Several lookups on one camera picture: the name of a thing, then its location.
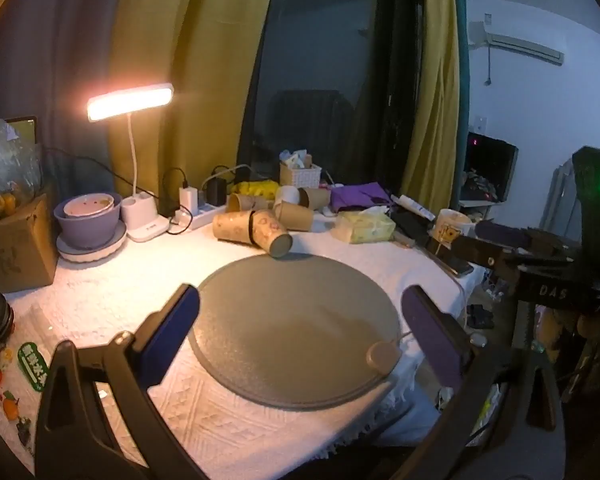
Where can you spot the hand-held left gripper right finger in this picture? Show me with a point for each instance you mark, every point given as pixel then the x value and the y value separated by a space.
pixel 430 340

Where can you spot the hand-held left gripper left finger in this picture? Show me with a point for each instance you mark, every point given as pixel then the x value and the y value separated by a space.
pixel 172 330

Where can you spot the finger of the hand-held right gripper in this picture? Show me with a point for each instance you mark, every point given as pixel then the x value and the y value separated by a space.
pixel 505 234
pixel 472 252

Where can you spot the patterned paper cup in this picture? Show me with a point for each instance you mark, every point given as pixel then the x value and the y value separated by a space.
pixel 232 227
pixel 270 232

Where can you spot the brown paper cup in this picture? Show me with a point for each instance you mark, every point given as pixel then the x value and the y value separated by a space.
pixel 250 202
pixel 295 216
pixel 314 197

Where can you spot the white paper cup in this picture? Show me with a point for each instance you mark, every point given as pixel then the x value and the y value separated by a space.
pixel 287 194

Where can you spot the black phone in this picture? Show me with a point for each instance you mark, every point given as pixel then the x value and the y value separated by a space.
pixel 452 262

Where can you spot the white printed mug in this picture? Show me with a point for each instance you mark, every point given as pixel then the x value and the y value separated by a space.
pixel 450 225

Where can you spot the black monitor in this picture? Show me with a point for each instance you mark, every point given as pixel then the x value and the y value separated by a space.
pixel 490 162

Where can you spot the white tube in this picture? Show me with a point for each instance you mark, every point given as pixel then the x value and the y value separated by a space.
pixel 414 205

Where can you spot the white scalloped plate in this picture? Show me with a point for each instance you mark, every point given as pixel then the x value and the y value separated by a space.
pixel 92 252

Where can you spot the yellow tissue pack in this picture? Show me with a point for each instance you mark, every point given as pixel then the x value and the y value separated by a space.
pixel 364 226

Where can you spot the white power strip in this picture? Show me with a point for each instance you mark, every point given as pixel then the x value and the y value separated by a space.
pixel 202 216

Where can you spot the round grey mat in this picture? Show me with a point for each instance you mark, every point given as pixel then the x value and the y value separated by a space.
pixel 290 325

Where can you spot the purple cloth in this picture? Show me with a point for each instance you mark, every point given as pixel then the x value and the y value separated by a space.
pixel 357 196

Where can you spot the purple bowl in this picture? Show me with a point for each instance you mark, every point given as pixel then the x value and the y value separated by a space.
pixel 87 230

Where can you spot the white charger plug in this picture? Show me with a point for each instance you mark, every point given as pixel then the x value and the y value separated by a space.
pixel 187 199

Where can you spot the black charger plug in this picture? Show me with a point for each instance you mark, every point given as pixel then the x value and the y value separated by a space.
pixel 216 191

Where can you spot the pink inner bowl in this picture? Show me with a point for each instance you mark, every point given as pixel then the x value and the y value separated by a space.
pixel 89 207

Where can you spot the yellow cloth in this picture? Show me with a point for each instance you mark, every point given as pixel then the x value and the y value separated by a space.
pixel 255 189

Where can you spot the white desk lamp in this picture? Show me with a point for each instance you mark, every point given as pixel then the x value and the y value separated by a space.
pixel 136 170

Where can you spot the yellow curtain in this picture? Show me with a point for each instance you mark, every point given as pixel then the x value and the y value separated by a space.
pixel 435 85
pixel 180 60

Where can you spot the fruit print plastic bag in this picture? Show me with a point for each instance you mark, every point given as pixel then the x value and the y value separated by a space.
pixel 15 385

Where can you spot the cardboard box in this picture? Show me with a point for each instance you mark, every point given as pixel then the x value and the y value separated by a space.
pixel 15 250

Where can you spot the white air conditioner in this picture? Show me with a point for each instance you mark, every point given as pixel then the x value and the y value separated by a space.
pixel 522 45

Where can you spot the white woven basket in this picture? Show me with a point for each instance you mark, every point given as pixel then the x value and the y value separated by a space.
pixel 300 172

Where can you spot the clear plastic fruit bag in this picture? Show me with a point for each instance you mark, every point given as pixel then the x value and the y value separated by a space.
pixel 2 170

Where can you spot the grey curtain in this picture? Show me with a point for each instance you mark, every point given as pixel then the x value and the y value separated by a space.
pixel 55 60

